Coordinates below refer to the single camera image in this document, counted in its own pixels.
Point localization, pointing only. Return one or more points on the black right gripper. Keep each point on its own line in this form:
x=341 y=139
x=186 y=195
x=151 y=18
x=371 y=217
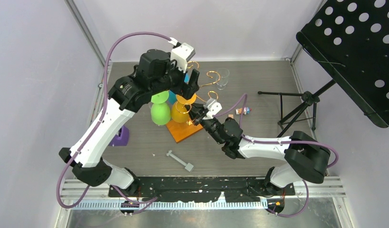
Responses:
x=196 y=111

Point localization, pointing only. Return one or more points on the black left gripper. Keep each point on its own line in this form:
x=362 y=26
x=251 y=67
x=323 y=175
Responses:
x=187 y=90

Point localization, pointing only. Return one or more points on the blue plastic wine glass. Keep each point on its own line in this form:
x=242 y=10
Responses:
x=172 y=96

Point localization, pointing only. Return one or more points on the orange plastic wine glass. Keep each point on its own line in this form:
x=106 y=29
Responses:
x=180 y=109

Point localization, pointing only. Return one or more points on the green plastic wine glass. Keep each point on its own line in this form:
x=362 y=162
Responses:
x=160 y=110

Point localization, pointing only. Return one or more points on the clear wine glass back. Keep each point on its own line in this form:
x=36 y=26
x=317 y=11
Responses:
x=224 y=78

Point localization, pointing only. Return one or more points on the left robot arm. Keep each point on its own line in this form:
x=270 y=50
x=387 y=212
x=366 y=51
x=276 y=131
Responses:
x=156 y=71

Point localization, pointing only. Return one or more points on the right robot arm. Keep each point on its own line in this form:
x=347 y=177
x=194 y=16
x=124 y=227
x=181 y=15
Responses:
x=305 y=158

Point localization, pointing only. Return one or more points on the grey bolt tool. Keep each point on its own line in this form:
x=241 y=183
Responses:
x=187 y=166

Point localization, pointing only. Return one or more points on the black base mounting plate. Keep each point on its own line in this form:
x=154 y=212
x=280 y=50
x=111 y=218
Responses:
x=195 y=189

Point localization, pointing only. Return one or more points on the purple box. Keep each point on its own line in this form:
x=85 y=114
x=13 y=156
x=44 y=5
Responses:
x=121 y=138

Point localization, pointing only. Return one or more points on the black perforated music stand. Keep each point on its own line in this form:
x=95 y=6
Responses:
x=350 y=41

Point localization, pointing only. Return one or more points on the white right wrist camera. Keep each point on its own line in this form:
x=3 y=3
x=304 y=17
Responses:
x=212 y=107

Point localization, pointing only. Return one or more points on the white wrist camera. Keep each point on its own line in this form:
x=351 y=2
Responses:
x=182 y=53
x=212 y=107

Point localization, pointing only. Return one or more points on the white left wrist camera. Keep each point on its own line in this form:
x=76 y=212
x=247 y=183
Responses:
x=182 y=53

